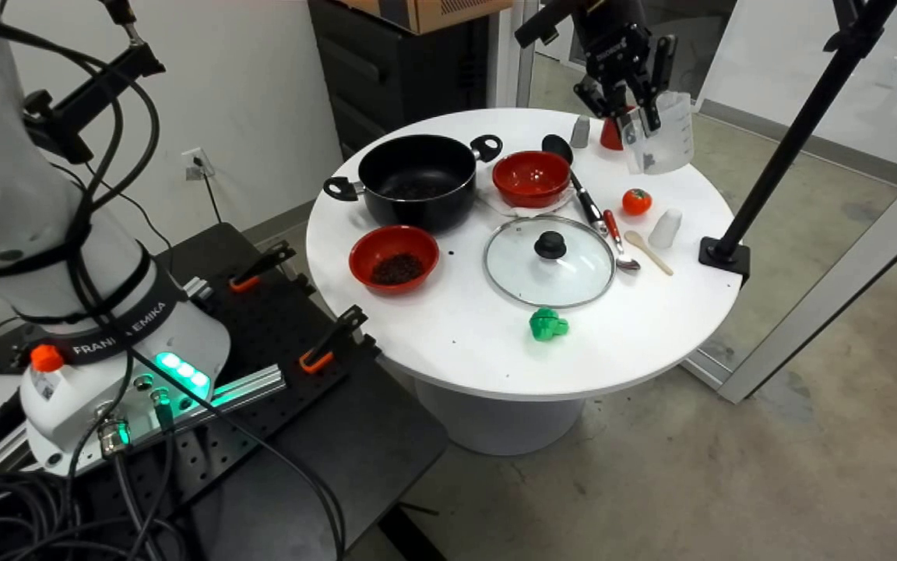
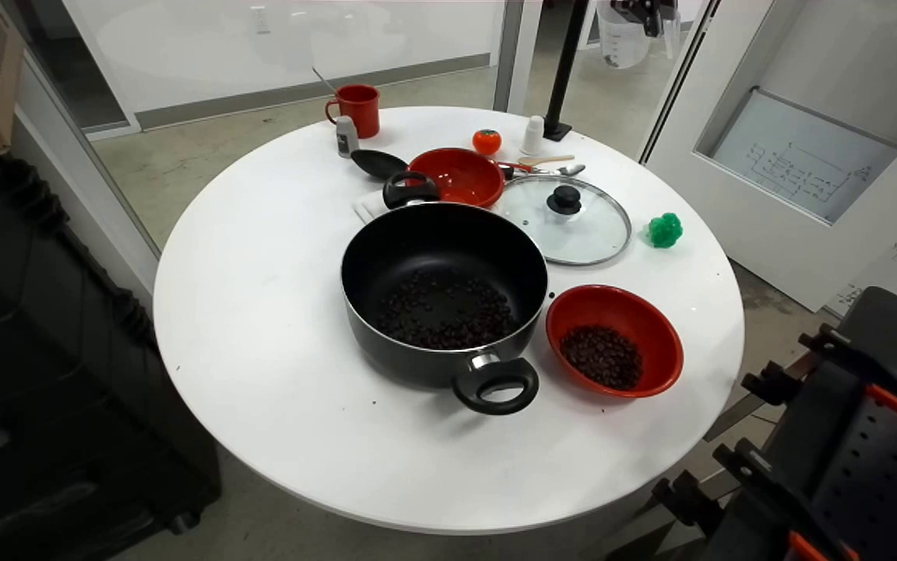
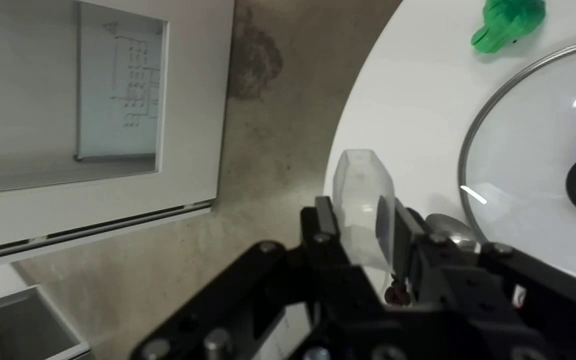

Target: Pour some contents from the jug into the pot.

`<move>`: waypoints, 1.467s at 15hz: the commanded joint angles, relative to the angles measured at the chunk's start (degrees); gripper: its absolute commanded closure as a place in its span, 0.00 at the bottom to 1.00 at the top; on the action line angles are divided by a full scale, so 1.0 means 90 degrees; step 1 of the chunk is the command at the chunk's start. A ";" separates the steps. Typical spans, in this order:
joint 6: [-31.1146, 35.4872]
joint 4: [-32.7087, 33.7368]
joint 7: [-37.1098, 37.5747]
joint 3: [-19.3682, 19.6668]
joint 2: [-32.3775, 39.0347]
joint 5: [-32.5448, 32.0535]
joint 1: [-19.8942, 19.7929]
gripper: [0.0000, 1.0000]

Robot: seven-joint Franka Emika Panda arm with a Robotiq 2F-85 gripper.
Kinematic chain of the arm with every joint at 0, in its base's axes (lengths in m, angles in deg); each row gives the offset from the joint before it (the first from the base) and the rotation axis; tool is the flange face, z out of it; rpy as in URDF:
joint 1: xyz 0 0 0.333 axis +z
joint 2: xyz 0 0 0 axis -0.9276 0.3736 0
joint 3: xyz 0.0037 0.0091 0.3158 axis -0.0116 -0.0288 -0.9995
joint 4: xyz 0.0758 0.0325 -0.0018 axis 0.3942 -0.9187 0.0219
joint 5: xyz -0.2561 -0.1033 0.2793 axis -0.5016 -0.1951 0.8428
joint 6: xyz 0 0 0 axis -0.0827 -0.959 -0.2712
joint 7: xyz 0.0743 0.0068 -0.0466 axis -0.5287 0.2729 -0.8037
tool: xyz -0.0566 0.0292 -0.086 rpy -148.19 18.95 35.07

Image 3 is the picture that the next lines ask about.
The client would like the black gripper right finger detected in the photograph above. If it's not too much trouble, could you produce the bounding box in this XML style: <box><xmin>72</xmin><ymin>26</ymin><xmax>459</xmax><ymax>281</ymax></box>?
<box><xmin>374</xmin><ymin>196</ymin><xmax>576</xmax><ymax>360</ymax></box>

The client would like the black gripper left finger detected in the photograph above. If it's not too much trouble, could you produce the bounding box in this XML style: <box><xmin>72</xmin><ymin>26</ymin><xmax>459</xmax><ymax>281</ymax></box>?
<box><xmin>131</xmin><ymin>194</ymin><xmax>358</xmax><ymax>360</ymax></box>

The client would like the clear plastic jug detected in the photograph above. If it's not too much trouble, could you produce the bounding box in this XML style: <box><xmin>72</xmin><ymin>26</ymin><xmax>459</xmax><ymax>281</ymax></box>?
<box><xmin>330</xmin><ymin>149</ymin><xmax>398</xmax><ymax>277</ymax></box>

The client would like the whiteboard with writing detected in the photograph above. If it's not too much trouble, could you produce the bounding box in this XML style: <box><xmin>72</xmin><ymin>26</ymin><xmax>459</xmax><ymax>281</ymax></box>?
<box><xmin>75</xmin><ymin>0</ymin><xmax>171</xmax><ymax>165</ymax></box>

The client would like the glass pot lid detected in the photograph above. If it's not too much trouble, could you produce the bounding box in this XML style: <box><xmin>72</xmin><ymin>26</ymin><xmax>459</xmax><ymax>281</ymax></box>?
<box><xmin>456</xmin><ymin>36</ymin><xmax>576</xmax><ymax>293</ymax></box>

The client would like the green toy vegetable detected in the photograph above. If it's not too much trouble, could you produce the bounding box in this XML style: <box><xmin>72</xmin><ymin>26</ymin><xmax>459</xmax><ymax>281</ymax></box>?
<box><xmin>471</xmin><ymin>0</ymin><xmax>548</xmax><ymax>56</ymax></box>

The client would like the grey open bin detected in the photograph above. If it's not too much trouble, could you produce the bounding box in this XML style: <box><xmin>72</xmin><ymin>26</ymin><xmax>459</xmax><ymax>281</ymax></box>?
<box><xmin>0</xmin><ymin>286</ymin><xmax>94</xmax><ymax>360</ymax></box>

